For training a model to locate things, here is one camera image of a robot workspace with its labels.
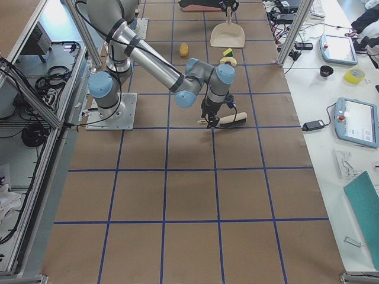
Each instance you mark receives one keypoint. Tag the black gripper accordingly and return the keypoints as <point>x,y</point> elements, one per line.
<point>211,107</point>
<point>228,4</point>

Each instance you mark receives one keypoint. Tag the beige plastic dustpan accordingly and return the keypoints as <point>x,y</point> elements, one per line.
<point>228,34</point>

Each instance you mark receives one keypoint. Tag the white hand brush dark bristles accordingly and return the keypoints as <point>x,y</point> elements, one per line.
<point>231,120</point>

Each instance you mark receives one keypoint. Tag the green yellow sponge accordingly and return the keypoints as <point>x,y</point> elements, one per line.
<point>228,53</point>

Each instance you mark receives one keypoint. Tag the pale curved peel piece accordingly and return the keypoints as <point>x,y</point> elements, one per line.
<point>228,60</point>

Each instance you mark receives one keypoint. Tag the yellow potato-like toy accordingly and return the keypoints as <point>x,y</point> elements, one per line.
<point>184,50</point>

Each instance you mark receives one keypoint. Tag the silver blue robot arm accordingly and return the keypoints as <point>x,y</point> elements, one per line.
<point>112,20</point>

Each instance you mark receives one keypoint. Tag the black lined trash bin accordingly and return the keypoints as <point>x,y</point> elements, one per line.
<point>201,5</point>

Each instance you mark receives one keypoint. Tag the black phone device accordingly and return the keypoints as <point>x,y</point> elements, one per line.
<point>303,46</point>

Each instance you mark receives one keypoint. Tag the black power adapter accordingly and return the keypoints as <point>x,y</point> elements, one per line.
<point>313,125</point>

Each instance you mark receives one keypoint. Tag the upper teach pendant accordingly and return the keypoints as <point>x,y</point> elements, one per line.
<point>338,49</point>

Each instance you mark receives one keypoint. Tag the teach pendant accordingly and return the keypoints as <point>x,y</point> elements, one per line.
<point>357,122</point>
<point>338,49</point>

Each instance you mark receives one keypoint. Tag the small black bowl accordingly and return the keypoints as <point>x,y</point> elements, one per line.
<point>326,71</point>

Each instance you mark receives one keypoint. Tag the yellow tape roll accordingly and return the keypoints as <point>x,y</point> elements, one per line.
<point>354,75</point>

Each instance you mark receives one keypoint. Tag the clear plastic bag parts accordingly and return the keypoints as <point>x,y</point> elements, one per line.
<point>345,168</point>

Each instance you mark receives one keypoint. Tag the lower teach pendant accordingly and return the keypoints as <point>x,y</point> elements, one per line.
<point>357,122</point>

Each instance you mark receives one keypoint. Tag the teal folder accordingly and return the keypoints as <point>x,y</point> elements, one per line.
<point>363,200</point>

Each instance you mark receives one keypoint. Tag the grey electronics box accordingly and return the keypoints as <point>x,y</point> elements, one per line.
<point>38,43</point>

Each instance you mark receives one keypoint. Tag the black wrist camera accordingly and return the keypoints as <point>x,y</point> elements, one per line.
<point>229,101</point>

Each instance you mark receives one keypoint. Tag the aluminium frame post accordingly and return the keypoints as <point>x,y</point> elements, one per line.
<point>299,19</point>

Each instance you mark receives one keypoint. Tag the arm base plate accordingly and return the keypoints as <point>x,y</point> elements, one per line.
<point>119,117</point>
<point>139,26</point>

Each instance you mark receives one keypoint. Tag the small metal bracket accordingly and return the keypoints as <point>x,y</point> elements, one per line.
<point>353,242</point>

